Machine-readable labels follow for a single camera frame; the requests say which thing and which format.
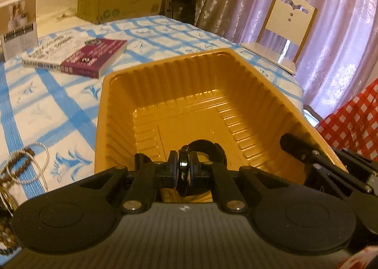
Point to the orange plastic tray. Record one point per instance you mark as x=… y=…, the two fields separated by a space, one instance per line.
x=177 y=94

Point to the white product box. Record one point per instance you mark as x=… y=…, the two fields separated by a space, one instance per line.
x=19 y=26

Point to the white wooden chair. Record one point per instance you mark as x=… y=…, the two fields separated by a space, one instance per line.
x=289 y=26

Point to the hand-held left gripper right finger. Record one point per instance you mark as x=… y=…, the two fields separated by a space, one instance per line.
x=195 y=168

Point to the red checked cloth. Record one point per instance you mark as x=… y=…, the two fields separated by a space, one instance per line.
x=351 y=121

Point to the black round watch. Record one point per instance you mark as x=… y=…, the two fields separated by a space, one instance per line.
x=184 y=180

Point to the maroon book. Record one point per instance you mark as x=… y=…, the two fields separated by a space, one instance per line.
x=94 y=56

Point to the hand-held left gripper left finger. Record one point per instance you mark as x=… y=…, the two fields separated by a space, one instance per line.
x=172 y=165

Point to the blue checked tablecloth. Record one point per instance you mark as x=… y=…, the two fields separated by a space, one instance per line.
x=53 y=115

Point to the pink patterned curtain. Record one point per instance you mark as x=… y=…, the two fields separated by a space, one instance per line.
x=339 y=35

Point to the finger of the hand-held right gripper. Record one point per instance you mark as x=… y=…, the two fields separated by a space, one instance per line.
x=339 y=177
x=295 y=146

